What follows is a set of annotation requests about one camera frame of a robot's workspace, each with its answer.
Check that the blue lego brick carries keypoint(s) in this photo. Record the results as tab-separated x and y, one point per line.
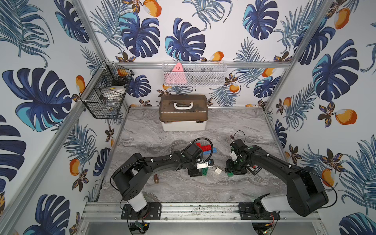
209	151

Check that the black wire basket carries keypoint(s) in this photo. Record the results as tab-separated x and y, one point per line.
107	75

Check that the white mesh wall basket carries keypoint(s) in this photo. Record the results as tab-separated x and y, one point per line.
204	73

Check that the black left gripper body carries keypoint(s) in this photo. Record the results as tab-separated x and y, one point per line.
195	171

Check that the pink triangle card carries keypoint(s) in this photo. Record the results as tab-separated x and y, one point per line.
177	76

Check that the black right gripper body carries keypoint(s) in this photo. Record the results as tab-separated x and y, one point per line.
235	166

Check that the brown lidded storage box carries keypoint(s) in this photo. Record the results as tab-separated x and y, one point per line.
183	113

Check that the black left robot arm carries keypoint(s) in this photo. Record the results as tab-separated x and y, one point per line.
130	178

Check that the red lego brick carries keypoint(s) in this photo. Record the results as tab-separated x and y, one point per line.
204	148

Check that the white object in basket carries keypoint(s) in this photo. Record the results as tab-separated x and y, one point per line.
112	93

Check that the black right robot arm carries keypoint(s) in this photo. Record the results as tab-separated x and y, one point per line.
305	191

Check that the small white lego brick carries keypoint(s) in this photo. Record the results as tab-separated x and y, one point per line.
218	170

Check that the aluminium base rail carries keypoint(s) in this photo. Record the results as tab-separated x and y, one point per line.
189	212

